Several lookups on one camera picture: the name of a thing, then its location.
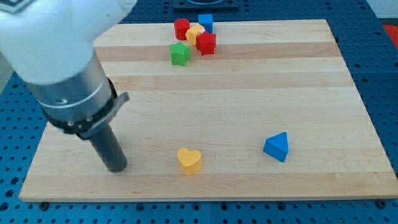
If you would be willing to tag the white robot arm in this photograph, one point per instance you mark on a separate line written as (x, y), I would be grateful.
(50, 45)

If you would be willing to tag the yellow hexagon block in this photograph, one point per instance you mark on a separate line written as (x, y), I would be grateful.
(192, 33)

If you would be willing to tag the yellow heart block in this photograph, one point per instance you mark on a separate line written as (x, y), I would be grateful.
(189, 160)

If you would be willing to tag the red cylinder block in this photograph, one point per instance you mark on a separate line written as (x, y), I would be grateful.
(180, 28)

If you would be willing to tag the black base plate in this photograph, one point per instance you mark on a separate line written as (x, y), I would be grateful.
(189, 5)

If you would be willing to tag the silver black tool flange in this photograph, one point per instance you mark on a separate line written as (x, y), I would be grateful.
(82, 104)

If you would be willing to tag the blue triangle block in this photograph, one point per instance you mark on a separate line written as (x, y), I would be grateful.
(277, 146)

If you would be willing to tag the green star block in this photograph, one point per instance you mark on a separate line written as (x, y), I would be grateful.
(179, 53)

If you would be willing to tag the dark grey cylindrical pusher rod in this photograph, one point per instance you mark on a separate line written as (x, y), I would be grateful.
(107, 147)

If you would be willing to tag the red star block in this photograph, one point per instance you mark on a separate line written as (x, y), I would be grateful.
(206, 43)

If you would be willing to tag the blue cube block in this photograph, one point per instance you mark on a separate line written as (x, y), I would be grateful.
(206, 20)

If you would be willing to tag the wooden board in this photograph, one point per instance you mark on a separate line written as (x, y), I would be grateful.
(265, 78)

